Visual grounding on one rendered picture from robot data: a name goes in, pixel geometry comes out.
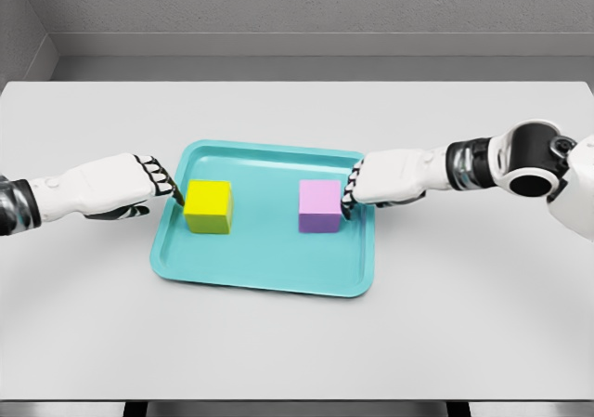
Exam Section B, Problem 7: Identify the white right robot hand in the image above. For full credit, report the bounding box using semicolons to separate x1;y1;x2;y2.
341;150;427;221

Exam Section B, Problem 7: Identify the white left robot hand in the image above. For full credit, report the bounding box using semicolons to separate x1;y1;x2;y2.
76;152;186;222

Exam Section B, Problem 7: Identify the yellow cube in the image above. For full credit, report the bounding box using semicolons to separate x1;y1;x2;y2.
183;179;233;236

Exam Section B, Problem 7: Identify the pink cube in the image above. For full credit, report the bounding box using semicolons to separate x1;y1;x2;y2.
298;178;343;234

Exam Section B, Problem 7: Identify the teal tray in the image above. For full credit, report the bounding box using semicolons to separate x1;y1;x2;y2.
149;138;376;300

